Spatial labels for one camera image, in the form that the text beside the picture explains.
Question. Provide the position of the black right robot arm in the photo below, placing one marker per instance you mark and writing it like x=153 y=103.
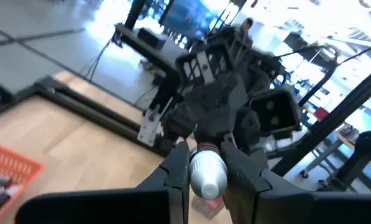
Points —
x=276 y=112

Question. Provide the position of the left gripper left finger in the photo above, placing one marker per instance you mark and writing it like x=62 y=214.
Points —
x=176 y=180

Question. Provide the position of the orange plastic basket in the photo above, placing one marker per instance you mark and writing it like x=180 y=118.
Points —
x=14 y=168

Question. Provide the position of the black desk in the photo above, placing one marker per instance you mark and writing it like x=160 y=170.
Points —
x=148 y=46

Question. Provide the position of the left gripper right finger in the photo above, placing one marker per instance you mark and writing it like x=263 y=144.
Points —
x=244 y=183

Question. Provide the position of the black aluminium table frame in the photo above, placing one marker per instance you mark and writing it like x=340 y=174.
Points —
x=95 y=115

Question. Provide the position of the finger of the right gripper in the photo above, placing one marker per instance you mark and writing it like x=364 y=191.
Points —
x=217 y=99

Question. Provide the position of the person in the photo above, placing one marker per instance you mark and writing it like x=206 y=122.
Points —
x=248 y=22

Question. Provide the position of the black equipment stand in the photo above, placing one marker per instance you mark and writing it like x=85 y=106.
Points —
x=365 y=149

